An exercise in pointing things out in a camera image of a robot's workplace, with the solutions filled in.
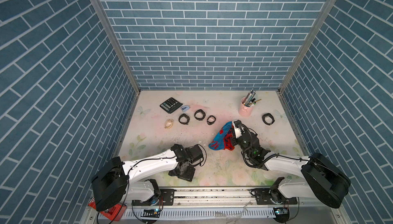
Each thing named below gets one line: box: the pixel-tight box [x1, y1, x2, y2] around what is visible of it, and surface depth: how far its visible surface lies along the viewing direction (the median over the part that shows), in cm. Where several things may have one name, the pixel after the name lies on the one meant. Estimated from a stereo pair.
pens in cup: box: [242, 88, 262, 107], surface depth 101 cm
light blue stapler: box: [181, 105, 190, 113], surface depth 110 cm
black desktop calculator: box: [159, 97, 183, 115], surface depth 110 cm
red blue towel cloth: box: [208, 121, 235, 151], surface depth 90 cm
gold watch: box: [164, 118, 174, 130], surface depth 103 cm
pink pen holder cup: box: [238, 96, 255, 118], surface depth 101 cm
